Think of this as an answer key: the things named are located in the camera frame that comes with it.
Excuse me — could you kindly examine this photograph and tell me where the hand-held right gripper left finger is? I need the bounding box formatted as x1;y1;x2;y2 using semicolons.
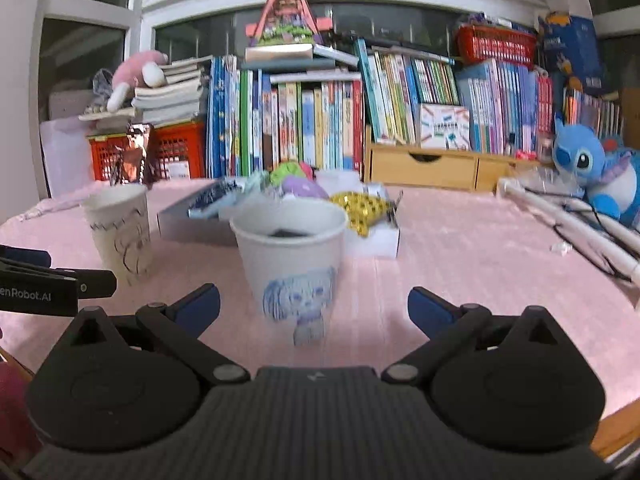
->
60;282;251;386

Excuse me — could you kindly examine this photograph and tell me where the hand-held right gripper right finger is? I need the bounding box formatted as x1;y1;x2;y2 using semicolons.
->
381;286;576;386

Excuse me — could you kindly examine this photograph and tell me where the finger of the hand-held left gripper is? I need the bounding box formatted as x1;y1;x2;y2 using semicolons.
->
0;244;52;268
75;269;117;301

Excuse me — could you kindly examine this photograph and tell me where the grey cardboard box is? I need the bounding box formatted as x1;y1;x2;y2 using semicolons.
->
157;180;401;259

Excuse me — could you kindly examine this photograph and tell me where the paper cup with dog drawing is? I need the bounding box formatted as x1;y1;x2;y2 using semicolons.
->
230;199;348;347

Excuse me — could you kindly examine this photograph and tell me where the dark blue dotted pouch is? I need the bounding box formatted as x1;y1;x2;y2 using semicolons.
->
187;181;246;221

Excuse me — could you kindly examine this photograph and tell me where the gold sequin bow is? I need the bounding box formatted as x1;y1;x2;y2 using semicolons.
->
330;191;396;237

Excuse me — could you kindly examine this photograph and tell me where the purple soft toy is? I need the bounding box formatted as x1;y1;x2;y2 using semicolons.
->
281;179;330;201

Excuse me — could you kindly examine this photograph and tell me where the lime green scrunchie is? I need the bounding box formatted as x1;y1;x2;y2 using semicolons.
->
270;161;306;186

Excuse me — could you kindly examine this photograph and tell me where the paper cup with black drawing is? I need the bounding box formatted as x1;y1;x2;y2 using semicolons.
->
82;184;153;286

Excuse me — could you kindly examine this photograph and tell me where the pink tablecloth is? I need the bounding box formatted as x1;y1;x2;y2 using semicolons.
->
0;177;640;376

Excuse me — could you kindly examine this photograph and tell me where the white plastic panel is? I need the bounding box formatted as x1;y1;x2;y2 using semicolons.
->
39;119;96;198

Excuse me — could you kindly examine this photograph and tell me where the book with man portrait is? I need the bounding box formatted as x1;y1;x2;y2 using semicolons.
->
117;124;153;186

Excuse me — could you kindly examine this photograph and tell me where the wooden drawer organizer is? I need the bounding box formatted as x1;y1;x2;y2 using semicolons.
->
364;127;541;192

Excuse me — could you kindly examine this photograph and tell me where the white tube lamp stand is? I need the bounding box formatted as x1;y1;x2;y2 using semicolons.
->
496;177;640;286

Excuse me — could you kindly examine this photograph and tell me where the red plastic crate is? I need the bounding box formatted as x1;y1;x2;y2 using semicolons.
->
89;121;208;182

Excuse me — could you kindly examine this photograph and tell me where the clear plastic bag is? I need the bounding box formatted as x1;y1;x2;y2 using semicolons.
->
522;166;586;197

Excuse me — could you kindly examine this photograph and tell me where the white box with pencil print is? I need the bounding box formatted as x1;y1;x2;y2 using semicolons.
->
415;103;472;151

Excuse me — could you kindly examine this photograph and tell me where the grey patterned cloth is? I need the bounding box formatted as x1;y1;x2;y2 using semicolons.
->
91;69;117;111

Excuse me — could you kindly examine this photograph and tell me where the stack of lying books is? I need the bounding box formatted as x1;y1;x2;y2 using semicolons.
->
131;57;210;126

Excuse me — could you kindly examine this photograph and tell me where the blue alien plush toy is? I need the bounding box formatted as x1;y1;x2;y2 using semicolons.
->
551;117;640;231

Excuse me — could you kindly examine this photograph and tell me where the pink plush toy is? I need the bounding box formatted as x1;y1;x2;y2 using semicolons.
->
106;50;170;112

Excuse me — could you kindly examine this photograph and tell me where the row of blue spined books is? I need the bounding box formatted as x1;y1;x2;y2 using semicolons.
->
455;57;556;156

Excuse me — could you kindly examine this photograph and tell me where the row of green spined books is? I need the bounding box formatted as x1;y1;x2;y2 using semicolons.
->
355;40;461;146

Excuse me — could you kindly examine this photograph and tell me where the row of thin books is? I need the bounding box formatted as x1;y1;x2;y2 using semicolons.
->
562;87;623;138

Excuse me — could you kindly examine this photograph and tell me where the pile of flat books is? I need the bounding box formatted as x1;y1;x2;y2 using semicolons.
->
242;42;361;73

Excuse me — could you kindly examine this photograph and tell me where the red plastic basket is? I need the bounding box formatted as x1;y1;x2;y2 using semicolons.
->
455;25;538;68

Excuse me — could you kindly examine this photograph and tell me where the blue cardboard box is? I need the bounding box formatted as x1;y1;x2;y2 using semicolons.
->
537;10;603;96

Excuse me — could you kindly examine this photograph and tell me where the triangular toy house box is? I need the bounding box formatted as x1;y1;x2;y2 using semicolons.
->
245;0;333;48

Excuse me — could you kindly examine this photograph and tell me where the black cable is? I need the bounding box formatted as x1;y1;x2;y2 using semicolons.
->
520;185;636;281

